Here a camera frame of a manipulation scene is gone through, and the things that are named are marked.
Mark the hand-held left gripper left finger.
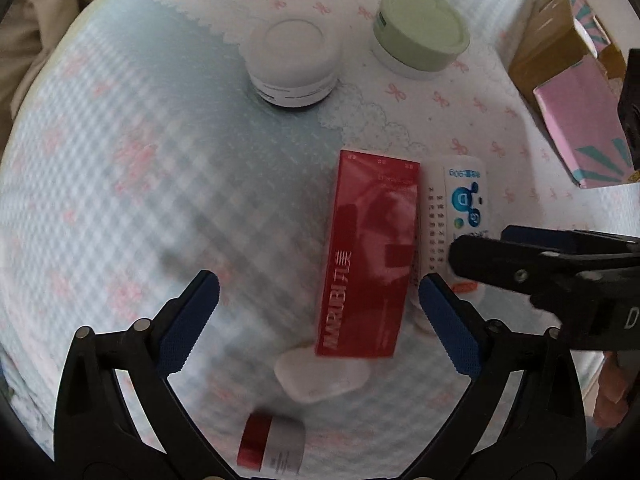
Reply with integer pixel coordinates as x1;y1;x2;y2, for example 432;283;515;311
52;270;236;480

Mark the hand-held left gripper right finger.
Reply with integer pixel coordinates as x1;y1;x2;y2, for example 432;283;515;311
400;274;587;480

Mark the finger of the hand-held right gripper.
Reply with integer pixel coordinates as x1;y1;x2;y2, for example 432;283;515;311
448;235;601;303
501;225;640;257

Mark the white dehumidifier box blue label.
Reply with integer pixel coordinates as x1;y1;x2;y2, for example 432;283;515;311
411;156;496;332

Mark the red cosmetics box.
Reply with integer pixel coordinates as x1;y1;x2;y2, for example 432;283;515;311
315;149;421;360

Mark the person's right hand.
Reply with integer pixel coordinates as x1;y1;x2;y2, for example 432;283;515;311
594;350;633;428

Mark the small white plastic case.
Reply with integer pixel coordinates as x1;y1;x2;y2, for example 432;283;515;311
273;344;371;404

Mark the small jar with red cap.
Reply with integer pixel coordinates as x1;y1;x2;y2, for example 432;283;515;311
237;411;306;476

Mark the dark object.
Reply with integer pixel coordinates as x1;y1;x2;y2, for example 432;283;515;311
617;48;640;172

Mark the pink and yellow carton box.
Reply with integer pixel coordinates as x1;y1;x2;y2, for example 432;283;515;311
508;0;637;190

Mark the white jar with green lid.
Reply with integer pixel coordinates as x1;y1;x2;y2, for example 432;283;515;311
370;0;471;80

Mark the white round jar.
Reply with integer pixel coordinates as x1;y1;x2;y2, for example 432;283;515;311
248;19;344;109

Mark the beige cloth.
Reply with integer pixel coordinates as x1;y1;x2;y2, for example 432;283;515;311
0;0;136;151

